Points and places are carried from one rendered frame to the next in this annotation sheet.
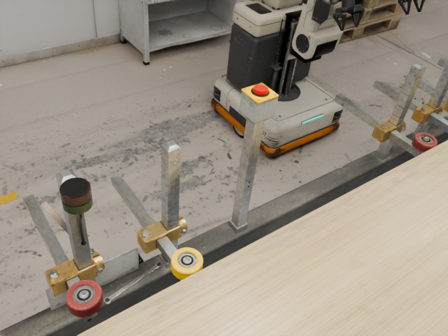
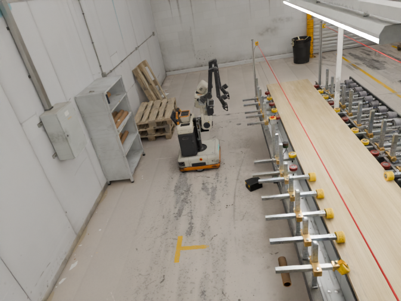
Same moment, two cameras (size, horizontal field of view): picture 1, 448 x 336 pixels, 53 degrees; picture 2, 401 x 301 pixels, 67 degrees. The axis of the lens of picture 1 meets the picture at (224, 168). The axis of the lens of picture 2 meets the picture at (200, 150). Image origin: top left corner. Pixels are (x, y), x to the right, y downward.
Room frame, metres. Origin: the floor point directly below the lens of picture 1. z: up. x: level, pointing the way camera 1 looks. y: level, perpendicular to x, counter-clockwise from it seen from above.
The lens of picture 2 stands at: (-0.74, 2.62, 2.69)
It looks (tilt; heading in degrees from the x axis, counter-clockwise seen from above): 29 degrees down; 318
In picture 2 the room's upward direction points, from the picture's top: 11 degrees counter-clockwise
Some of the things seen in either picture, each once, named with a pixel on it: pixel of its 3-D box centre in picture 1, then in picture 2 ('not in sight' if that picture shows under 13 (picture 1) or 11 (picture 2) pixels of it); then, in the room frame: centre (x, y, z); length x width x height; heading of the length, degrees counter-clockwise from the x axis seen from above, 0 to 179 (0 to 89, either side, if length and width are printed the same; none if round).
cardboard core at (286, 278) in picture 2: not in sight; (284, 270); (0.36, 0.84, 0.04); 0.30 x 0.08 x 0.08; 130
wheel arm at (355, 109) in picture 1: (377, 125); (262, 122); (1.48, -0.58, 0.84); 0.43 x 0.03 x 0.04; 40
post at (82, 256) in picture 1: (80, 246); (281, 163); (0.66, 0.32, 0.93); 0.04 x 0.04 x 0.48; 40
